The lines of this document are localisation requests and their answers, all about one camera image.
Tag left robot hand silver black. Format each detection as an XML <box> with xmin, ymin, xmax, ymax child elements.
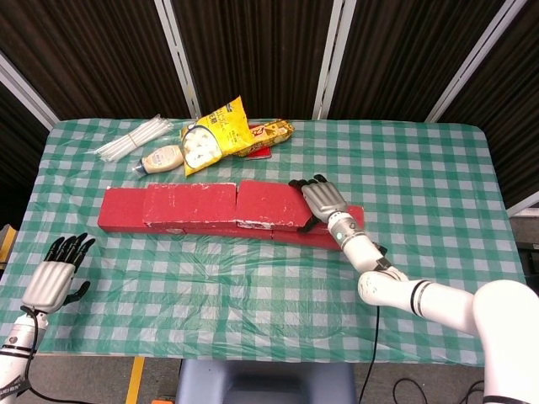
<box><xmin>20</xmin><ymin>232</ymin><xmax>97</xmax><ymax>315</ymax></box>

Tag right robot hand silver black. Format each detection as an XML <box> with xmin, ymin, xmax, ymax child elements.
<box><xmin>288</xmin><ymin>173</ymin><xmax>350</xmax><ymax>235</ymax></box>

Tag red foam brick white chipped corner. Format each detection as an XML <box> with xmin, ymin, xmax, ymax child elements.
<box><xmin>235</xmin><ymin>179</ymin><xmax>315</xmax><ymax>232</ymax></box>

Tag red foam brick white-scuffed edges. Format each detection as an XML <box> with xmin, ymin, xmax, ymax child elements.
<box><xmin>141</xmin><ymin>182</ymin><xmax>239</xmax><ymax>228</ymax></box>

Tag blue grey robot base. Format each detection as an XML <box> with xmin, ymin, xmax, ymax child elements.
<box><xmin>175</xmin><ymin>359</ymin><xmax>358</xmax><ymax>404</ymax></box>

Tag yellow grey box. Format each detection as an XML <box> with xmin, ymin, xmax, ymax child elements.
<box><xmin>0</xmin><ymin>225</ymin><xmax>18</xmax><ymax>264</ymax></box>

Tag flat red card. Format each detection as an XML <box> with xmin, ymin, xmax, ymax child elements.
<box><xmin>245</xmin><ymin>145</ymin><xmax>275</xmax><ymax>162</ymax></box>

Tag yellow biscuit packet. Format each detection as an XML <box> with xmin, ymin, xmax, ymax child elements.
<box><xmin>233</xmin><ymin>119</ymin><xmax>295</xmax><ymax>159</ymax></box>

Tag red foam brick grey patch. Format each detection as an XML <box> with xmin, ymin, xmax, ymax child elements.
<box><xmin>97</xmin><ymin>187</ymin><xmax>186</xmax><ymax>236</ymax></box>

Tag yellow snack bag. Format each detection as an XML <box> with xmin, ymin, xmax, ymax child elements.
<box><xmin>179</xmin><ymin>95</ymin><xmax>257</xmax><ymax>178</ymax></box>

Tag yellow floor tape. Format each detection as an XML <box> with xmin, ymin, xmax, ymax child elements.
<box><xmin>125</xmin><ymin>356</ymin><xmax>147</xmax><ymax>404</ymax></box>

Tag dark brown partition screen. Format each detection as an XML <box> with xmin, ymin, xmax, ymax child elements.
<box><xmin>323</xmin><ymin>0</ymin><xmax>517</xmax><ymax>123</ymax></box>
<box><xmin>0</xmin><ymin>54</ymin><xmax>58</xmax><ymax>220</ymax></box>
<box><xmin>437</xmin><ymin>0</ymin><xmax>539</xmax><ymax>215</ymax></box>
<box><xmin>168</xmin><ymin>0</ymin><xmax>338</xmax><ymax>121</ymax></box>
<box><xmin>0</xmin><ymin>0</ymin><xmax>195</xmax><ymax>123</ymax></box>

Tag green white checked tablecloth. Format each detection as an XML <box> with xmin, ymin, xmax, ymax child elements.
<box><xmin>0</xmin><ymin>117</ymin><xmax>539</xmax><ymax>371</ymax></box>

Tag cream mayonnaise bottle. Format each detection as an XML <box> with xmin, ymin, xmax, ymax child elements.
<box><xmin>132</xmin><ymin>143</ymin><xmax>185</xmax><ymax>177</ymax></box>

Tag bundle of clear straws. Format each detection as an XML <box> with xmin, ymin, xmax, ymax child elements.
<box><xmin>86</xmin><ymin>114</ymin><xmax>174</xmax><ymax>163</ymax></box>

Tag grey equipment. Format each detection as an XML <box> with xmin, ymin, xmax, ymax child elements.
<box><xmin>518</xmin><ymin>216</ymin><xmax>539</xmax><ymax>291</ymax></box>

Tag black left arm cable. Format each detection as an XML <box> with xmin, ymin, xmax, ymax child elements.
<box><xmin>19</xmin><ymin>306</ymin><xmax>60</xmax><ymax>403</ymax></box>

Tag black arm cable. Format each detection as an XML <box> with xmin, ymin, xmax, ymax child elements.
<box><xmin>19</xmin><ymin>306</ymin><xmax>60</xmax><ymax>403</ymax></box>
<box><xmin>357</xmin><ymin>305</ymin><xmax>485</xmax><ymax>404</ymax></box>

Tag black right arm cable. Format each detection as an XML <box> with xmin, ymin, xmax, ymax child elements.
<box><xmin>357</xmin><ymin>305</ymin><xmax>485</xmax><ymax>404</ymax></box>

